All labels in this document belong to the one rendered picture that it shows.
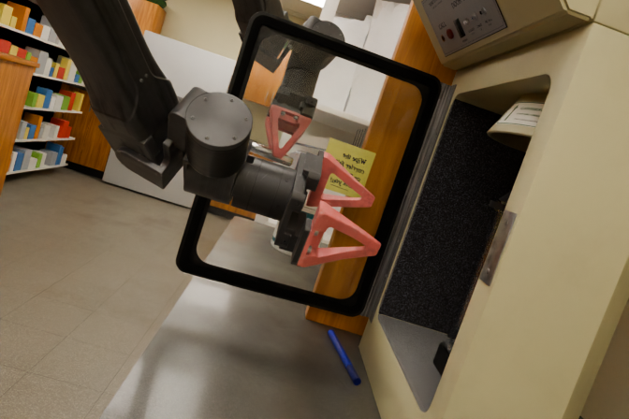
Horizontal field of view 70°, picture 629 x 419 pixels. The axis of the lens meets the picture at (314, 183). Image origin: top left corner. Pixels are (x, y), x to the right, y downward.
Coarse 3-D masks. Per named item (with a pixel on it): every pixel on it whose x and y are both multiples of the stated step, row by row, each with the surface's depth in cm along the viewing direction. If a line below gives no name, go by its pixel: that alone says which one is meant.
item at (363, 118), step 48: (288, 48) 65; (288, 96) 66; (336, 96) 67; (384, 96) 68; (288, 144) 67; (336, 144) 68; (384, 144) 69; (336, 192) 69; (384, 192) 70; (240, 240) 68; (336, 240) 70; (336, 288) 71
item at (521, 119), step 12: (528, 96) 52; (540, 96) 50; (516, 108) 52; (528, 108) 50; (540, 108) 49; (504, 120) 53; (516, 120) 51; (528, 120) 49; (492, 132) 54; (504, 132) 51; (516, 132) 49; (528, 132) 48; (516, 144) 61; (528, 144) 62
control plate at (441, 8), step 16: (432, 0) 61; (448, 0) 57; (464, 0) 53; (480, 0) 50; (432, 16) 64; (448, 16) 59; (464, 16) 55; (480, 16) 51; (496, 16) 48; (464, 32) 57; (480, 32) 53; (496, 32) 50; (448, 48) 64
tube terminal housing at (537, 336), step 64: (512, 64) 51; (576, 64) 39; (576, 128) 39; (512, 192) 42; (576, 192) 40; (512, 256) 40; (576, 256) 41; (512, 320) 41; (576, 320) 41; (384, 384) 58; (448, 384) 42; (512, 384) 42; (576, 384) 42
